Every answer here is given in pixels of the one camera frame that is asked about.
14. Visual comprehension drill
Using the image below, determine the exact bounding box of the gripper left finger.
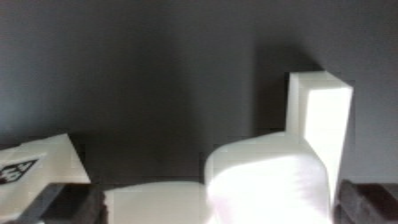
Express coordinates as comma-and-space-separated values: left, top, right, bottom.
16, 183, 108, 224

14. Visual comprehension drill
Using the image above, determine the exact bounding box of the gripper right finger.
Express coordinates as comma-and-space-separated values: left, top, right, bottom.
334, 180, 398, 224

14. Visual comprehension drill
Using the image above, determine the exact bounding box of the white tagged cube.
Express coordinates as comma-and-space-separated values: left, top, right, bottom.
0, 134, 90, 224

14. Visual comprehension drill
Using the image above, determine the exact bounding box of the white right rail barrier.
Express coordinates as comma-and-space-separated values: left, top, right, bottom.
286, 71, 353, 195

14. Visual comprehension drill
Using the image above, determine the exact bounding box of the white chair back frame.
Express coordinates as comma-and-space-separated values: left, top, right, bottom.
104, 133, 330, 224

